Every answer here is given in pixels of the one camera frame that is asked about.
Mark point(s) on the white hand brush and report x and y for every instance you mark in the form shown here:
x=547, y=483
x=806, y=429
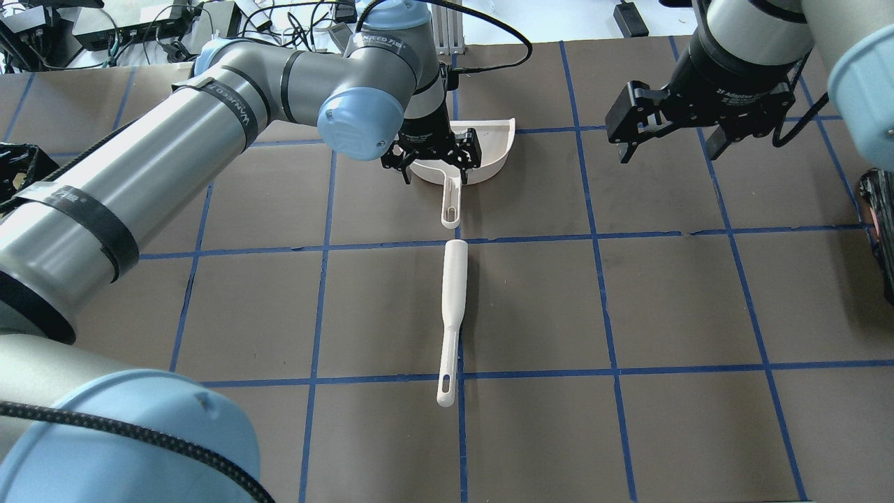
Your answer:
x=453, y=303

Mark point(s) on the right bin with black bag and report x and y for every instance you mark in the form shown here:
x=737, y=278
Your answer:
x=876, y=190

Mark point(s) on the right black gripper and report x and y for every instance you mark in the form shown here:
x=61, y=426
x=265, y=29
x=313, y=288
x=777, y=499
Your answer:
x=726, y=75

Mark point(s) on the white dustpan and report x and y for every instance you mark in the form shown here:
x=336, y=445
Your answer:
x=494, y=140

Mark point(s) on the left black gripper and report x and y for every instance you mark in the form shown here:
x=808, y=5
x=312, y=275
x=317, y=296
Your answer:
x=427, y=128

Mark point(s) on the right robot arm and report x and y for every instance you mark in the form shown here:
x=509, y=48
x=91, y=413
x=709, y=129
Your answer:
x=853, y=38

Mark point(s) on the left bin with black bag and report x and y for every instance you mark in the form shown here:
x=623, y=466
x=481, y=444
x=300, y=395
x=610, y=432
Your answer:
x=21, y=166

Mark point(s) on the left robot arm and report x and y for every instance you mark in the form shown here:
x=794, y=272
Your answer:
x=77, y=427

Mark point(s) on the bin with black bag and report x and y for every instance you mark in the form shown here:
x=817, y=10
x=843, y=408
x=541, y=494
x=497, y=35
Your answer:
x=876, y=190
x=21, y=166

